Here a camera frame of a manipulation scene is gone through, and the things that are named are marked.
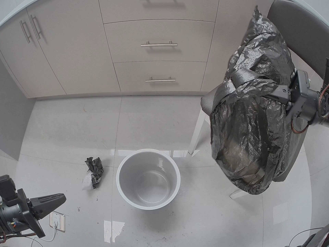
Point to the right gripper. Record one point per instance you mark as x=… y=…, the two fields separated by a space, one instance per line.
x=309 y=107

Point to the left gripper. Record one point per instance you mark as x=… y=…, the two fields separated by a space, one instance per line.
x=15 y=216

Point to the clear plastic wrapper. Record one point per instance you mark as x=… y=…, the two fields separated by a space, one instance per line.
x=86 y=183

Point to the black plastic bag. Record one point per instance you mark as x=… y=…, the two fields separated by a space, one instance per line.
x=246 y=127

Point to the black plastic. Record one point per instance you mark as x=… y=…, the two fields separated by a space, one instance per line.
x=96 y=170

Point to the white trash bin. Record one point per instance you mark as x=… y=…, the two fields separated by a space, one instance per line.
x=147 y=186

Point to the grey chair with white legs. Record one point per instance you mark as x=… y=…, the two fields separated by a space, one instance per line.
x=303 y=35

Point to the beige cabinet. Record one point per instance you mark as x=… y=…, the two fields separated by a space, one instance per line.
x=77 y=47

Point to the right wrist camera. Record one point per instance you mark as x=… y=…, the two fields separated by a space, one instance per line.
x=301 y=82

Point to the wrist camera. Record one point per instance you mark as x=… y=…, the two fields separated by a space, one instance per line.
x=6 y=186
x=301 y=82

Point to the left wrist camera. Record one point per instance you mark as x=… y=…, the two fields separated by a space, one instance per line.
x=6 y=186

